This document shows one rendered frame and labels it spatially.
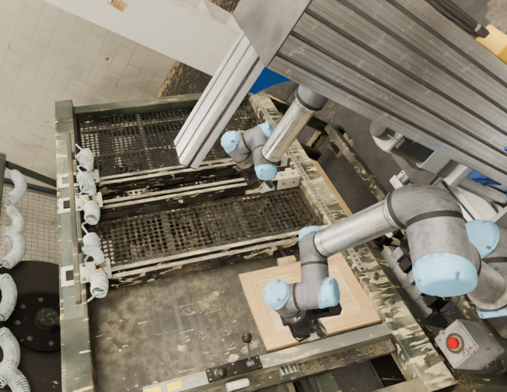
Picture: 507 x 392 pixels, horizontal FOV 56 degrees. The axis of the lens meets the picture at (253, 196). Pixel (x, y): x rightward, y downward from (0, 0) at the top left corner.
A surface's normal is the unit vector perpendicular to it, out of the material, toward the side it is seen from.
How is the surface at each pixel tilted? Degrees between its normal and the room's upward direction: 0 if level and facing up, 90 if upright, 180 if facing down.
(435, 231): 29
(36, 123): 90
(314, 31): 90
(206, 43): 90
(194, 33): 90
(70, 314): 60
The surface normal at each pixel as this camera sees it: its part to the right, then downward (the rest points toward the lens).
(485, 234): -0.79, -0.35
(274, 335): 0.05, -0.75
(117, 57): 0.29, 0.67
